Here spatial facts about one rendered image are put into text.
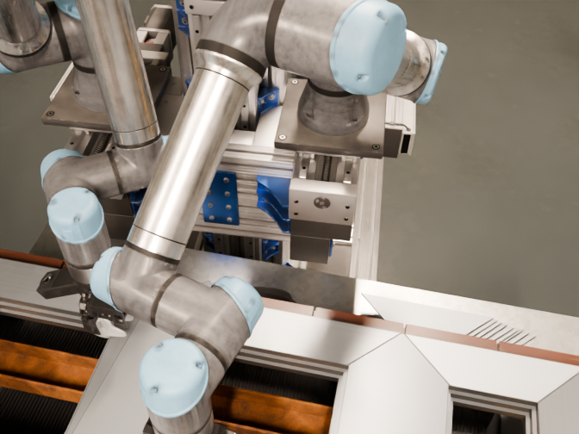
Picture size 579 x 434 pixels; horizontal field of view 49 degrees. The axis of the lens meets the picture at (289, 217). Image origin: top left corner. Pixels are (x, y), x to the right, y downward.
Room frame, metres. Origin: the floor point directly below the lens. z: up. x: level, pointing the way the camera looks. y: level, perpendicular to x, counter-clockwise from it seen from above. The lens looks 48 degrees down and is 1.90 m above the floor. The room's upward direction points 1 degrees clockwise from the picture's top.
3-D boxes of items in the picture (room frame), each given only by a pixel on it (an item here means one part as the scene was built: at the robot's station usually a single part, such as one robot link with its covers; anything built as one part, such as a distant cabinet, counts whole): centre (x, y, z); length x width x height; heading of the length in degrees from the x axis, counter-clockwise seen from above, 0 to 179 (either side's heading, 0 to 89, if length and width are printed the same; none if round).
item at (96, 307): (0.64, 0.31, 1.00); 0.09 x 0.08 x 0.12; 79
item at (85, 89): (1.15, 0.40, 1.09); 0.15 x 0.15 x 0.10
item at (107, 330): (0.62, 0.32, 0.90); 0.06 x 0.03 x 0.09; 79
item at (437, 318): (0.75, -0.35, 0.70); 0.39 x 0.12 x 0.04; 79
